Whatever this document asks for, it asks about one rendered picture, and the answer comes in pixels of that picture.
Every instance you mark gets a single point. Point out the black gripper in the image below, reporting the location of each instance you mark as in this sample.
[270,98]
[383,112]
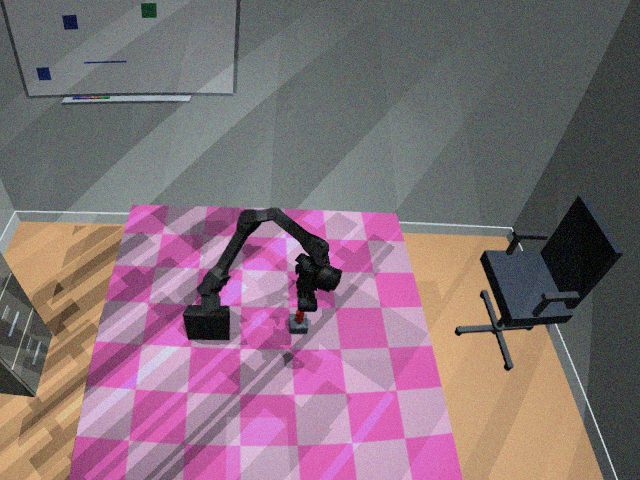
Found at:
[306,296]

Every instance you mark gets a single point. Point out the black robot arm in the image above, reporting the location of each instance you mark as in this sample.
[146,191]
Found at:
[316,265]

